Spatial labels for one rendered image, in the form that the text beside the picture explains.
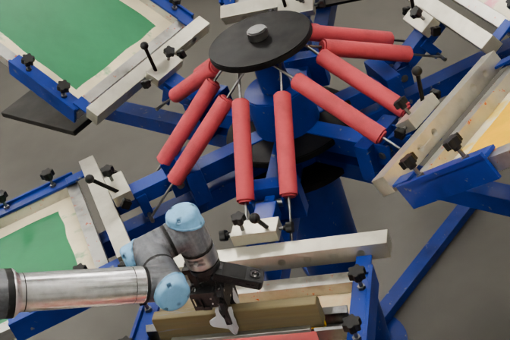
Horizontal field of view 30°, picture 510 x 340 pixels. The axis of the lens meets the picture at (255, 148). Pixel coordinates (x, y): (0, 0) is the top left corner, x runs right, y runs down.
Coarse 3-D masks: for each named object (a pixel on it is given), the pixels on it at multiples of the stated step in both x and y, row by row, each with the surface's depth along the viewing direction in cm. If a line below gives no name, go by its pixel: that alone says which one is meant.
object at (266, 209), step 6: (258, 204) 258; (264, 204) 257; (270, 204) 256; (276, 204) 256; (258, 210) 256; (264, 210) 255; (270, 210) 254; (276, 210) 255; (264, 216) 253; (270, 216) 252; (276, 216) 255; (246, 246) 245
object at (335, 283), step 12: (312, 276) 236; (324, 276) 235; (336, 276) 233; (240, 288) 240; (252, 288) 239; (264, 288) 238; (276, 288) 236; (288, 288) 235; (300, 288) 235; (312, 288) 234; (324, 288) 233; (336, 288) 233; (348, 288) 232; (240, 300) 240; (252, 300) 240; (264, 300) 239
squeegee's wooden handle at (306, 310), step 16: (240, 304) 221; (256, 304) 219; (272, 304) 218; (288, 304) 216; (304, 304) 215; (320, 304) 217; (160, 320) 225; (176, 320) 224; (192, 320) 224; (208, 320) 223; (240, 320) 221; (256, 320) 220; (272, 320) 219; (288, 320) 218; (304, 320) 217; (320, 320) 217; (160, 336) 229; (176, 336) 228
